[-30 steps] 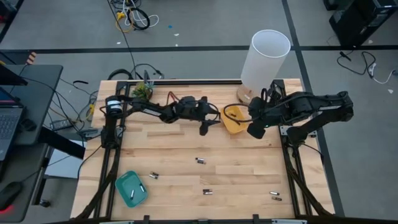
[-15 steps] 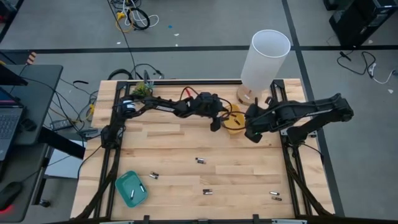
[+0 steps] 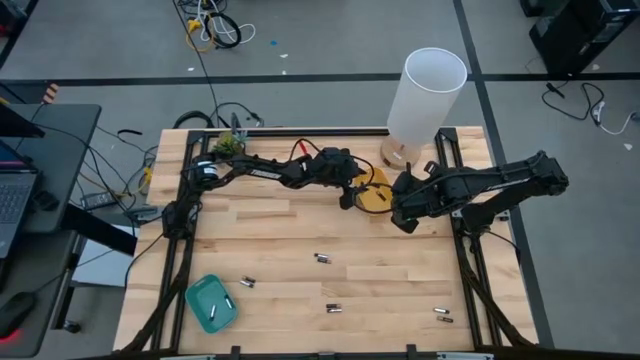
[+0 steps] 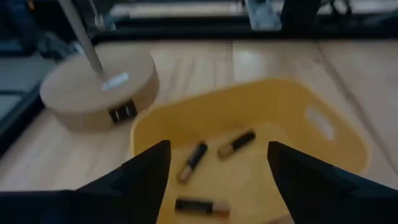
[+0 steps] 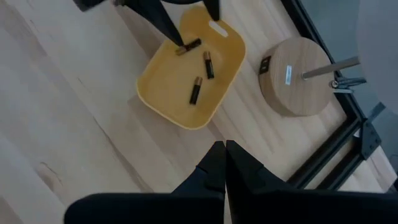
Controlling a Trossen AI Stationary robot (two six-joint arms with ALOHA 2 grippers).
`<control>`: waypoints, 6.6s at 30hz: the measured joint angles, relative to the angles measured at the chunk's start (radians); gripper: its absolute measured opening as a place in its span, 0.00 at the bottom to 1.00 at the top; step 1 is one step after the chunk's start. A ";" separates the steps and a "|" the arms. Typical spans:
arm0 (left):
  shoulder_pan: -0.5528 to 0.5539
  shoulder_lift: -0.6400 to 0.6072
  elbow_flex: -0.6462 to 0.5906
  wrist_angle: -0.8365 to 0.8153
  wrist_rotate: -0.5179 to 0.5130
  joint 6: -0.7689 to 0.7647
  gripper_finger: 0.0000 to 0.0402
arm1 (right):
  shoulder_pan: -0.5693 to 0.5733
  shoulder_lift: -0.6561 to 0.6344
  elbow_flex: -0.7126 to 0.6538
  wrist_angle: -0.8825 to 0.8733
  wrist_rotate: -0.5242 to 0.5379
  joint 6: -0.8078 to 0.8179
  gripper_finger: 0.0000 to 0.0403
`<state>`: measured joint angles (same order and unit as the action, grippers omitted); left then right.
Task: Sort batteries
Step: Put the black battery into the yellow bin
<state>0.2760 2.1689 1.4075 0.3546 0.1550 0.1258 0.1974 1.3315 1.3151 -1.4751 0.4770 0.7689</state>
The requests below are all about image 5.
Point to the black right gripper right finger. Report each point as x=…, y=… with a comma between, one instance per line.
x=280, y=208

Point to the black copper-top battery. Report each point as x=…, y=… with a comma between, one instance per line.
x=195, y=91
x=189, y=46
x=209, y=67

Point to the white shade wooden base lamp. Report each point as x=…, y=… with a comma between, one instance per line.
x=295, y=90

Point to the black aluminium table frame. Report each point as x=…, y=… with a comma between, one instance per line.
x=370, y=140

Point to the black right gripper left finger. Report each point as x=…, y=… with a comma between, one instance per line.
x=202, y=202

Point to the yellow plastic bin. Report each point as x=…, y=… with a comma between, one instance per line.
x=174, y=93

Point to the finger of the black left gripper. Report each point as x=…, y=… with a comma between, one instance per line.
x=213, y=9
x=155, y=15

